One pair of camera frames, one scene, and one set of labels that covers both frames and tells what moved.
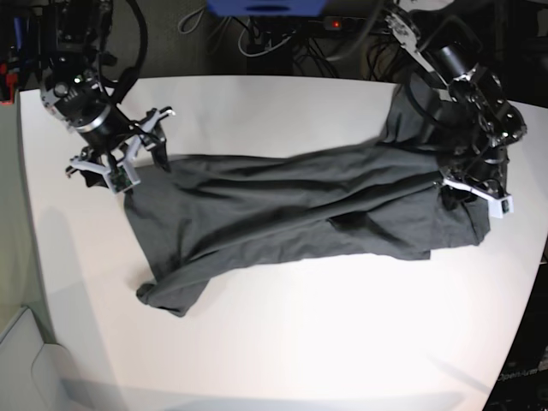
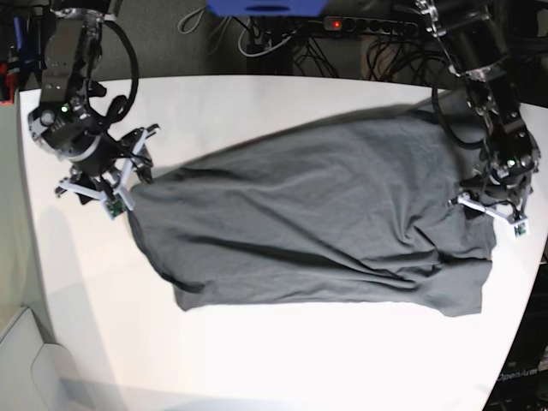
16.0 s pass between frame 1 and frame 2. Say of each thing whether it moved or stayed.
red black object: stayed
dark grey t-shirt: moved
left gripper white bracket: moved
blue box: stayed
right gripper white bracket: moved
